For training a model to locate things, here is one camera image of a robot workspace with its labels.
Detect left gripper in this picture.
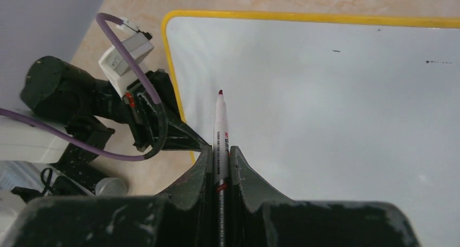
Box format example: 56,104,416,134
123,69,209,152

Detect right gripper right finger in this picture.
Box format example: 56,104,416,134
230,146,420,246

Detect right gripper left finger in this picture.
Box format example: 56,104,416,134
2,146,214,246

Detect purple whiteboard marker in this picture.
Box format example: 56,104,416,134
213,90,229,246

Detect yellow framed whiteboard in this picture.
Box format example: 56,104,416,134
162,10,459,246

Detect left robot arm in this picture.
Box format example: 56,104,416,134
20,56,207,157

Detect black grey microphone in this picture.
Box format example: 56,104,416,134
51,163,128,196

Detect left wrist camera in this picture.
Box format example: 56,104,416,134
98,17,154,97

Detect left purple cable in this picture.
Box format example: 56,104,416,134
0,12,168,162

